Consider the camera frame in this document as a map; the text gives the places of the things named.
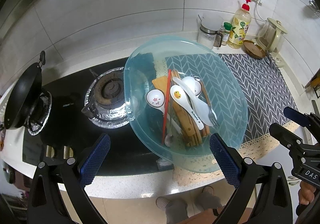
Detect metal fork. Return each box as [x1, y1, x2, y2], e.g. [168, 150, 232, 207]
[197, 77, 220, 127]

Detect white spoon yellow duck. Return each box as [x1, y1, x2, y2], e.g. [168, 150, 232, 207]
[170, 84, 204, 130]

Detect metal spoon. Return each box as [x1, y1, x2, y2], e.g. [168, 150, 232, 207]
[164, 114, 173, 147]

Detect red chopstick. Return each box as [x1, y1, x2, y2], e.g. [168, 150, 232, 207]
[162, 69, 171, 145]

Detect wooden spatula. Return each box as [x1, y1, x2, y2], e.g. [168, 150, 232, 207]
[152, 76, 196, 136]

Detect white spoon pink flowers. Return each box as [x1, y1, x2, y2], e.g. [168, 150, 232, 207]
[146, 89, 165, 114]

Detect white ceramic soup spoon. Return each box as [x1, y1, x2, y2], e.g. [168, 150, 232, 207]
[182, 76, 202, 97]

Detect person right hand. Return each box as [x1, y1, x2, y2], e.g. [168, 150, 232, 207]
[298, 181, 316, 206]

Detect grey herringbone table mat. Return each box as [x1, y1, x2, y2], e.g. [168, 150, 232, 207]
[164, 52, 301, 187]

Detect grey slipper right foot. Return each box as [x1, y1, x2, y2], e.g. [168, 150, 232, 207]
[195, 186, 222, 212]

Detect grey slipper foot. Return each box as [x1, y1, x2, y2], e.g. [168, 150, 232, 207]
[195, 186, 222, 212]
[156, 197, 189, 223]

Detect black glass stove top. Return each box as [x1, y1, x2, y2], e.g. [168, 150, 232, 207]
[22, 58, 174, 176]

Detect brown ceramic saucer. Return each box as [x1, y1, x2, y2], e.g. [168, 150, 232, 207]
[243, 40, 266, 59]

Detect beige glass kettle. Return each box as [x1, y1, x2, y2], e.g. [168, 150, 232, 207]
[256, 17, 288, 53]

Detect grey slipper left foot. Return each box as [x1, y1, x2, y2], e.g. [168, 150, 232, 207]
[156, 197, 189, 223]

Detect black wok pan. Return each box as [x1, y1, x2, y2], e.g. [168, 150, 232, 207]
[2, 51, 46, 130]

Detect yellow dish soap bottle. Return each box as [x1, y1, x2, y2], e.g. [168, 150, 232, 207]
[227, 0, 252, 49]

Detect hanging metal ladle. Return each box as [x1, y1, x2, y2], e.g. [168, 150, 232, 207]
[309, 0, 320, 12]

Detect blue translucent plastic tray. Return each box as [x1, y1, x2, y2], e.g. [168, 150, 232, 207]
[124, 36, 248, 173]

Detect gas stove burner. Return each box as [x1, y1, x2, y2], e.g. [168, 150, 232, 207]
[81, 67, 129, 129]

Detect brown spice jar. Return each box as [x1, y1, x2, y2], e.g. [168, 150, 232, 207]
[214, 26, 225, 47]

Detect green lid spice jar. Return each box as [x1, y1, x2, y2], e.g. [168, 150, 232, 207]
[222, 22, 232, 46]

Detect glass jar white powder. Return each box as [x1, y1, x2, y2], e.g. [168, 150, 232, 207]
[197, 14, 223, 49]

